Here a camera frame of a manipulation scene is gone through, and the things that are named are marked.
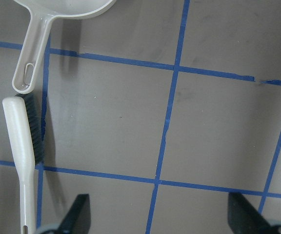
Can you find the beige hand brush black bristles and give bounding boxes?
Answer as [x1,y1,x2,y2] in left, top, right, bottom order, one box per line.
[2,93,44,234]

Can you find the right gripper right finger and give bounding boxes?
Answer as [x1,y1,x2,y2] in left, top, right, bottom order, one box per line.
[228,192,281,234]

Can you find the beige plastic dustpan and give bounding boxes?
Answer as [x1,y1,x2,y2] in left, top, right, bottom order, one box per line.
[12,0,116,94]

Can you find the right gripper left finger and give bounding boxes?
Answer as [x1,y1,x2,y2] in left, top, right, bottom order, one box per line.
[37,194,91,234]

